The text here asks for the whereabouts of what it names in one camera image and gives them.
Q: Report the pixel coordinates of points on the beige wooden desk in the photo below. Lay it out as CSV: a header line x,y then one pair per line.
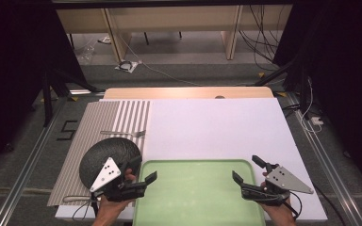
x,y
169,19

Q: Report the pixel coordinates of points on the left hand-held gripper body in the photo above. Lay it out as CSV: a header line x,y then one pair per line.
x,y
106,175

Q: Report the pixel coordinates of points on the green plastic tray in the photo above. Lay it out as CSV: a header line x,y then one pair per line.
x,y
194,194

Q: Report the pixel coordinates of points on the clear plastic wrap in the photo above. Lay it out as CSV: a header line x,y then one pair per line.
x,y
85,53

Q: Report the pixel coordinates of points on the black metal stand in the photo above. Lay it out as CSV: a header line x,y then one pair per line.
x,y
276,72
48,94

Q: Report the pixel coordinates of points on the dark curtain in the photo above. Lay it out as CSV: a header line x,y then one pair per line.
x,y
15,78
342,78

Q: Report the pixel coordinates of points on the white power strip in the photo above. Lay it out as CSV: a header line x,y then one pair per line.
x,y
317,121

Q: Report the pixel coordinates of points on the person's right hand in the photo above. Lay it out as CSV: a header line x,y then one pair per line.
x,y
279,212

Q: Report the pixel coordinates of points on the silver metal fork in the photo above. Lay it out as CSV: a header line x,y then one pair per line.
x,y
122,133

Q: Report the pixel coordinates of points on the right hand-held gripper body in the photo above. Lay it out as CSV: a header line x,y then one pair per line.
x,y
284,182

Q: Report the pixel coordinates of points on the person's left hand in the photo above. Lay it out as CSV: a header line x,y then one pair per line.
x,y
113,208

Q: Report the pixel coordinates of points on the striped placemat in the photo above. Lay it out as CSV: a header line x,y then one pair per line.
x,y
100,116

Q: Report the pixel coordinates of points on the black round plate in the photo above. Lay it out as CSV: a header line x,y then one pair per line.
x,y
106,150

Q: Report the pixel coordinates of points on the aluminium floor rail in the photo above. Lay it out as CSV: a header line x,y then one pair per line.
x,y
25,171
330,166

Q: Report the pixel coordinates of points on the silver serrated table knife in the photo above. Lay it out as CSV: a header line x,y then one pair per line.
x,y
75,198

